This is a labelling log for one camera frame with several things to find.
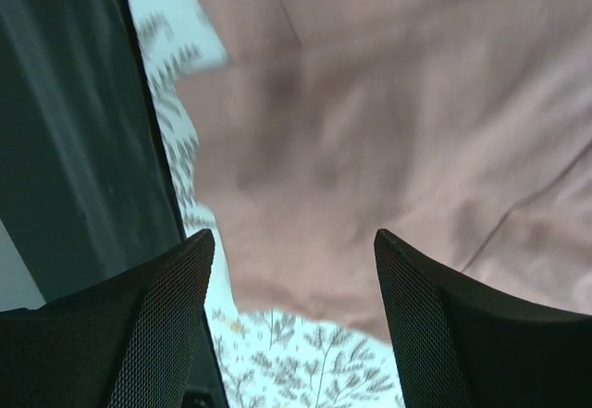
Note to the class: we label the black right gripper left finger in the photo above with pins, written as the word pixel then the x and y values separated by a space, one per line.
pixel 134 340

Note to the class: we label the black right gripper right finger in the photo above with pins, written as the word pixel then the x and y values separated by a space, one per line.
pixel 459 343

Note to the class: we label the pink t shirt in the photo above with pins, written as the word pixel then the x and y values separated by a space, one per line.
pixel 461 126

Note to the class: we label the floral patterned table mat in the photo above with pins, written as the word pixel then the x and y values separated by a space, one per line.
pixel 268 359

